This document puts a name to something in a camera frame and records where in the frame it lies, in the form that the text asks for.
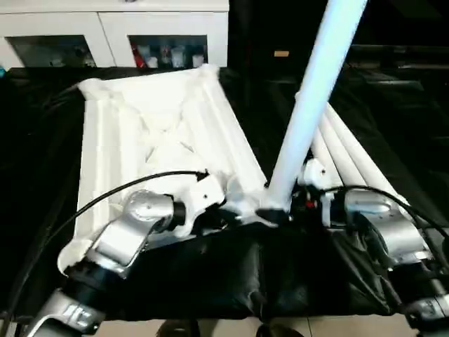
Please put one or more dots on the white plastic table top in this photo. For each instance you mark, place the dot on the white plastic table top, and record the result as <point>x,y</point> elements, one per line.
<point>140,119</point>

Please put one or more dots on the white plastic table leg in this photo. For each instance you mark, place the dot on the white plastic table leg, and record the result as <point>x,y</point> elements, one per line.
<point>321,151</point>
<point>365,158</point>
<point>344,158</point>
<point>316,84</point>

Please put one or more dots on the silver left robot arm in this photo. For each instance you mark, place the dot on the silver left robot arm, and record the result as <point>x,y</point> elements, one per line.
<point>133,225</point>

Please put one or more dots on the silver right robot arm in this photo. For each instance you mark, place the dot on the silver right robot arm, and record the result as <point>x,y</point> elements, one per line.
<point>386,225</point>

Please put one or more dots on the silver left leg black foot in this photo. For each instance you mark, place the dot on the silver left leg black foot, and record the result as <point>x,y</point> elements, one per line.
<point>179,328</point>

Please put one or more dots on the silver leg black foot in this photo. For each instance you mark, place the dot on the silver leg black foot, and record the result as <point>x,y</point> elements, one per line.
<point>279,330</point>
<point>179,328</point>

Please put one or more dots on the silver right leg black foot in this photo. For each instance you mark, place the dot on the silver right leg black foot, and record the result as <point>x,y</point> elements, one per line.
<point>279,330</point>

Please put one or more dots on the toy figures behind cabinet glass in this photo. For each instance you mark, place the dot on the toy figures behind cabinet glass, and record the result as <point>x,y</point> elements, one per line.
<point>168,55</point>

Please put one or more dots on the black work mat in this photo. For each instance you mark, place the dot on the black work mat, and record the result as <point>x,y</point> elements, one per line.
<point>42,140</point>

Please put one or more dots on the black tv cabinet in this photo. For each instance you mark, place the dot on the black tv cabinet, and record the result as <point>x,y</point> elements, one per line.
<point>407,28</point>

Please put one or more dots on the white cabinet with glass doors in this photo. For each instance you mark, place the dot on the white cabinet with glass doors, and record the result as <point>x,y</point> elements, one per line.
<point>70,35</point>

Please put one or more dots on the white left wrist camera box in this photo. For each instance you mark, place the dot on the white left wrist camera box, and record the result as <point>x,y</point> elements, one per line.
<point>203,191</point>

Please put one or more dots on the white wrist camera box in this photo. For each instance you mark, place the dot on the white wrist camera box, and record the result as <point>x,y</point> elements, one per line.
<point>314,172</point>
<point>203,191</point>

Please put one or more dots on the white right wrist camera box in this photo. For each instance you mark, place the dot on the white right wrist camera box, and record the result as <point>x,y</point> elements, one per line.
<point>314,172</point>

